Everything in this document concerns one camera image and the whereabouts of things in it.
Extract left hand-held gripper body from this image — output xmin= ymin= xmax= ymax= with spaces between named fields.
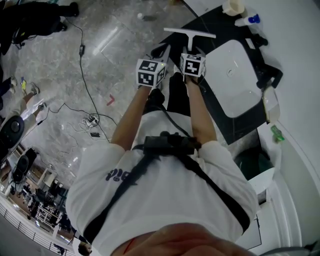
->
xmin=135 ymin=42 xmax=172 ymax=89

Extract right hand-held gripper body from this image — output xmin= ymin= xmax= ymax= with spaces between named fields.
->
xmin=179 ymin=52 xmax=208 ymax=78

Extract white squeegee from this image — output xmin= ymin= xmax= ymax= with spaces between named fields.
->
xmin=163 ymin=27 xmax=217 ymax=55

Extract person's right forearm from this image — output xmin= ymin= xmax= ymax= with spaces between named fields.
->
xmin=186 ymin=74 xmax=217 ymax=148

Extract person's left forearm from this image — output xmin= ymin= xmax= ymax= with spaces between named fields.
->
xmin=110 ymin=84 xmax=153 ymax=152

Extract person's black trousers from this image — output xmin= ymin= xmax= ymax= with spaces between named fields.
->
xmin=146 ymin=72 xmax=201 ymax=117

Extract black vanity countertop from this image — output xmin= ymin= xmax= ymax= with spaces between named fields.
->
xmin=163 ymin=4 xmax=285 ymax=146

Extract white sink basin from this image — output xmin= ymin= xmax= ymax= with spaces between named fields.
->
xmin=206 ymin=39 xmax=263 ymax=119

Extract white bottle with blue cap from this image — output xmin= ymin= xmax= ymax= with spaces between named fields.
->
xmin=234 ymin=13 xmax=261 ymax=27

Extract cream cup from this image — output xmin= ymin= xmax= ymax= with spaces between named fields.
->
xmin=221 ymin=0 xmax=246 ymax=17

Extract small bottle with white cap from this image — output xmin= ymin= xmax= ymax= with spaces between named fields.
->
xmin=136 ymin=12 xmax=158 ymax=22

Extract black chest-mounted device box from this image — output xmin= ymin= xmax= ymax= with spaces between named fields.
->
xmin=143 ymin=131 xmax=201 ymax=156

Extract black faucet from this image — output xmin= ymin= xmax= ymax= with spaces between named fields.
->
xmin=256 ymin=61 xmax=284 ymax=90

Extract white power strip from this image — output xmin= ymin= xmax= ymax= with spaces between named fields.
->
xmin=82 ymin=116 xmax=100 ymax=128

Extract pale oblong tray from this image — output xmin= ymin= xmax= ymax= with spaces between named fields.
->
xmin=261 ymin=84 xmax=281 ymax=124

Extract green bottle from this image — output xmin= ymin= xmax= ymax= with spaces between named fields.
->
xmin=270 ymin=124 xmax=285 ymax=144

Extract dark round bin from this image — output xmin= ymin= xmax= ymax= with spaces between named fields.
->
xmin=233 ymin=147 xmax=273 ymax=181

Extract black wheeled case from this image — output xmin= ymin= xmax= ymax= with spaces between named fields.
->
xmin=14 ymin=0 xmax=80 ymax=37

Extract person's white t-shirt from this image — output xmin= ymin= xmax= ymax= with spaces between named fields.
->
xmin=65 ymin=109 xmax=258 ymax=256

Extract person's chin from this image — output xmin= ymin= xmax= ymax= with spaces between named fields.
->
xmin=116 ymin=223 xmax=258 ymax=256

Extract black harness cable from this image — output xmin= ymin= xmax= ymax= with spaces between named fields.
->
xmin=159 ymin=103 xmax=193 ymax=138

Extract black floor cable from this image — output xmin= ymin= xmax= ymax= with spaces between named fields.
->
xmin=47 ymin=17 xmax=118 ymax=143

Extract black chest harness straps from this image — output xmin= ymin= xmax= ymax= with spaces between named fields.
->
xmin=83 ymin=143 xmax=251 ymax=243

